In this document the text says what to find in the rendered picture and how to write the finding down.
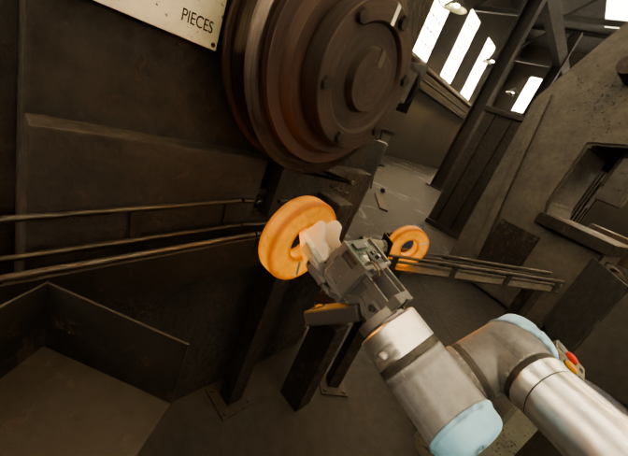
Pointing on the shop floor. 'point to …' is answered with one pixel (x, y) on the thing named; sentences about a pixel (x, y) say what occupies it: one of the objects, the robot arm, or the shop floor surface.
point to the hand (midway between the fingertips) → (304, 229)
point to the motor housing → (312, 360)
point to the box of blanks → (595, 325)
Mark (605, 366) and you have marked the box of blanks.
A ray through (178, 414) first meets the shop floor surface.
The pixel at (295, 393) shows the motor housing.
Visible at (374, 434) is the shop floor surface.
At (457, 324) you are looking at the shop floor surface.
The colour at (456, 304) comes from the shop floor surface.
